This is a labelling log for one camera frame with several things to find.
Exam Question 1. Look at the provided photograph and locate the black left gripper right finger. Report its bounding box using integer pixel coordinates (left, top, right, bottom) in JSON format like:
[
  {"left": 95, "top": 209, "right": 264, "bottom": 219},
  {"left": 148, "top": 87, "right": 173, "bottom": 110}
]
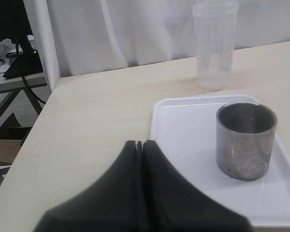
[{"left": 142, "top": 140, "right": 254, "bottom": 232}]

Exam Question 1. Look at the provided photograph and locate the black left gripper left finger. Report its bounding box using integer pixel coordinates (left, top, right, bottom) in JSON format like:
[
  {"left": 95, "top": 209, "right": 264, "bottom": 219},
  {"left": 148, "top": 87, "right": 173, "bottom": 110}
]
[{"left": 34, "top": 141, "right": 145, "bottom": 232}]

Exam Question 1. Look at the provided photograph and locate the stainless steel cup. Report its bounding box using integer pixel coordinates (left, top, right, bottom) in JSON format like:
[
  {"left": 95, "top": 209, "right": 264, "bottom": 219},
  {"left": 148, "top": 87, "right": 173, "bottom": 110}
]
[{"left": 216, "top": 101, "right": 278, "bottom": 180}]

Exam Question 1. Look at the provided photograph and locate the clear plastic measuring pitcher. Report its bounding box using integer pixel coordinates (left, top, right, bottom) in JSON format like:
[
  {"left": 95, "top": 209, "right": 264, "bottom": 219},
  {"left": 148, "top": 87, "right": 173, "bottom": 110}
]
[{"left": 192, "top": 0, "right": 239, "bottom": 91}]

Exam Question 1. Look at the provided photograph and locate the cardboard box on floor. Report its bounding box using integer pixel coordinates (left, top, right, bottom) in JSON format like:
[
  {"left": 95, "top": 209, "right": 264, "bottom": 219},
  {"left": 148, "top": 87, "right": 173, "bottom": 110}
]
[{"left": 0, "top": 113, "right": 32, "bottom": 165}]

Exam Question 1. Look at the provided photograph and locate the white background curtain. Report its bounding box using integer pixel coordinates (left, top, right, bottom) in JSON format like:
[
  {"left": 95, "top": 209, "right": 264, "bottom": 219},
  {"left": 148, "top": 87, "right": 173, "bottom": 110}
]
[{"left": 23, "top": 0, "right": 290, "bottom": 92}]

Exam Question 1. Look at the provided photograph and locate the background desk with clutter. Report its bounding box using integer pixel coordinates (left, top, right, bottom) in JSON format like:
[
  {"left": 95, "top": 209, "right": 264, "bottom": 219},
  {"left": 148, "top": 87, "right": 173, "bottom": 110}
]
[{"left": 0, "top": 48, "right": 48, "bottom": 131}]

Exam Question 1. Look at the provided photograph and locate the black monitor stand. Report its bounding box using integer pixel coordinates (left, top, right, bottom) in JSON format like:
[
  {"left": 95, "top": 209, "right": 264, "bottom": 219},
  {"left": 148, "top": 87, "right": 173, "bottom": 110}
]
[{"left": 4, "top": 0, "right": 43, "bottom": 79}]

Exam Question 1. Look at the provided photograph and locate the black background cable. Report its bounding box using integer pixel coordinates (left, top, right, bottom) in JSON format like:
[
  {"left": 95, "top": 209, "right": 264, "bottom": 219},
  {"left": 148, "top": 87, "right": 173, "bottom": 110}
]
[{"left": 14, "top": 36, "right": 46, "bottom": 104}]

